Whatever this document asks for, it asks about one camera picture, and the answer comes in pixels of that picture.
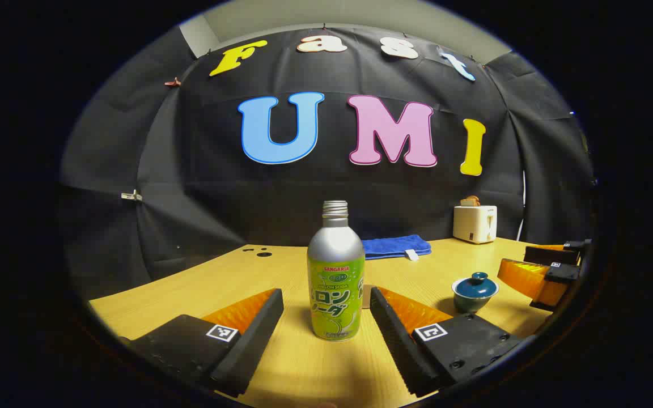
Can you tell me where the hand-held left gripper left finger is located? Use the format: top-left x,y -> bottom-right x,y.
125,288 -> 285,398

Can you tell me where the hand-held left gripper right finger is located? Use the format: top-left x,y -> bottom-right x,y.
369,286 -> 525,398

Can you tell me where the teal teacup lid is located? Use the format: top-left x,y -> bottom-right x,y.
454,272 -> 499,299

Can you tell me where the silver green water bottle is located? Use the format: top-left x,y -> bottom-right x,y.
307,200 -> 367,342

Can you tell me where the white toaster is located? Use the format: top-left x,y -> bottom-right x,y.
453,205 -> 498,245

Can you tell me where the blue folded towel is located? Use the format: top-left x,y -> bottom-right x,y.
361,234 -> 432,261

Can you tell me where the black backdrop cloth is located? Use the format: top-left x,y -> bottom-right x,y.
59,23 -> 595,301

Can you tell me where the white cable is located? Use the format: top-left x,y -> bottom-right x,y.
516,170 -> 527,241

